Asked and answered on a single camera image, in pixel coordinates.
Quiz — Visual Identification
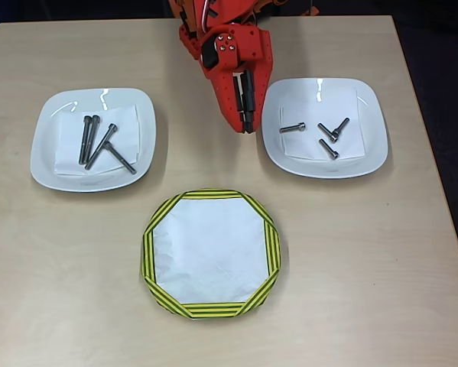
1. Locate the white paper napkin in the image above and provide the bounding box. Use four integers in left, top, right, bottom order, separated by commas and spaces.
54, 103, 141, 177
280, 84, 366, 161

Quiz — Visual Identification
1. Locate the white square ceramic plate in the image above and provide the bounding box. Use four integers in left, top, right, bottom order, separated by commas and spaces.
261, 77, 389, 180
29, 87, 157, 193

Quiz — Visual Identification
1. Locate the yellow green striped plate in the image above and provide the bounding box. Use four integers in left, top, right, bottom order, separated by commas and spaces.
139, 187, 282, 320

